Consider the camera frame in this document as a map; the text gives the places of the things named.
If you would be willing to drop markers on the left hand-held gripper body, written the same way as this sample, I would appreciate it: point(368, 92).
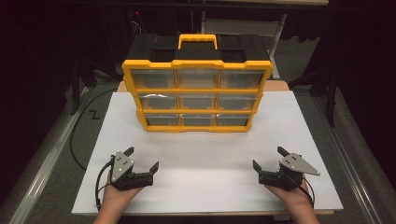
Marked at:
point(122, 166)

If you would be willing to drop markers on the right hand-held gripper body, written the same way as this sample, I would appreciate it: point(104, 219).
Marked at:
point(294, 163)

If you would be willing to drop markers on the person's left hand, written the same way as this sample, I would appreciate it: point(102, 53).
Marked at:
point(116, 199)

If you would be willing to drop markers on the person's right hand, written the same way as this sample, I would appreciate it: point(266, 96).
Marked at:
point(294, 199)

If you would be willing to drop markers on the white table board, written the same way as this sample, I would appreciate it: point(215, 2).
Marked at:
point(205, 161)

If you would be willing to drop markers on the black metal stand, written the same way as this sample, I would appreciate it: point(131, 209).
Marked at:
point(74, 93)
point(332, 102)

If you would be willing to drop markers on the set of clear plastic drawers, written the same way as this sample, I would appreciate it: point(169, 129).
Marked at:
point(197, 101)

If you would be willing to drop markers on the yellow black drawer organizer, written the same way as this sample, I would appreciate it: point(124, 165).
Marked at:
point(199, 51)

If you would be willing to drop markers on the aluminium floor rail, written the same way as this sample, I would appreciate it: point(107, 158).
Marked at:
point(348, 174)
point(40, 174)

